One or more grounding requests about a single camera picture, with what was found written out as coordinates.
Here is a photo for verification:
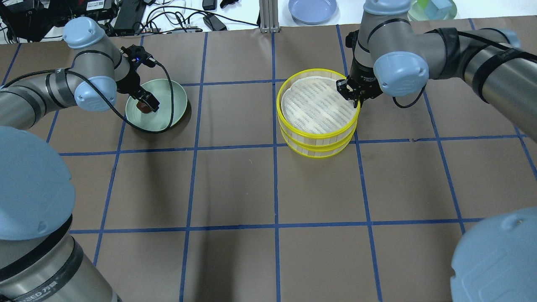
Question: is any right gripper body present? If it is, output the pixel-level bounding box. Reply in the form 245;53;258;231
336;75;383;103

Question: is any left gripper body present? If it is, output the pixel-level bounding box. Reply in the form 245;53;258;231
122;71;154;102

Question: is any brown bun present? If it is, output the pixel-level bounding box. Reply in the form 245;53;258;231
136;101;152;114

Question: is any yellow bamboo steamer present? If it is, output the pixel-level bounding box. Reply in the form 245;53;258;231
280;122;357;159
276;68;360;140

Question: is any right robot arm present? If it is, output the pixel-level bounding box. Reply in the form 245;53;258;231
337;0;536;302

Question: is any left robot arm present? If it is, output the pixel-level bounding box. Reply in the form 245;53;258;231
1;17;159;302

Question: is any white steamer cloth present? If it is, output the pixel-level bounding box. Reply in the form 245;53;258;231
281;76;357;134

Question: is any light green plate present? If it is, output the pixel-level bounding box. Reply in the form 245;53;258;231
125;79;188;132

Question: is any blue plate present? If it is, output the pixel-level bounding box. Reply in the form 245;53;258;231
287;0;338;25

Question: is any green glass bowl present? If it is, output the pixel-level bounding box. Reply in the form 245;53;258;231
408;0;458;21

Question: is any black power adapter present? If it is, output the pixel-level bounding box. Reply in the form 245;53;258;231
203;15;227;32

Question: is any green sponge block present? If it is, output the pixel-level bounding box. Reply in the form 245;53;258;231
418;0;431;11

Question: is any blue sponge block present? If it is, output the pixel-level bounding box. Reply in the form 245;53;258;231
428;0;452;11

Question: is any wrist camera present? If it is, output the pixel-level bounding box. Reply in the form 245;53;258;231
120;44;157;69

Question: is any aluminium frame post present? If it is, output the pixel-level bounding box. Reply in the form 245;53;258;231
259;0;281;33

